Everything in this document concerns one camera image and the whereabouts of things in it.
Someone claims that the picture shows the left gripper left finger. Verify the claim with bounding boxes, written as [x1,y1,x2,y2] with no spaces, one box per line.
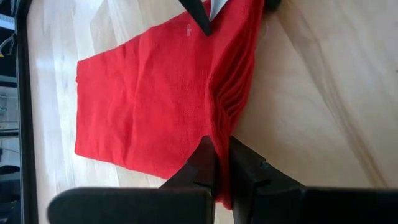
[160,135,218,190]

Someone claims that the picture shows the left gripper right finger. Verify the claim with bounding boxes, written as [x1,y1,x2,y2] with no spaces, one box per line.
[229,136,307,224]

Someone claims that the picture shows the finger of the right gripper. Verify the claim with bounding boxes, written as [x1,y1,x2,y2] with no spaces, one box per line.
[178,0,214,37]
[263,0,283,11]

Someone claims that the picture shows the red cloth napkin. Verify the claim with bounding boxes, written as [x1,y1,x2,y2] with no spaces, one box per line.
[74,0,265,210]

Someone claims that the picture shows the black metal table frame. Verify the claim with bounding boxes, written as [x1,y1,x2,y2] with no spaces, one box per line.
[15,0,40,224]

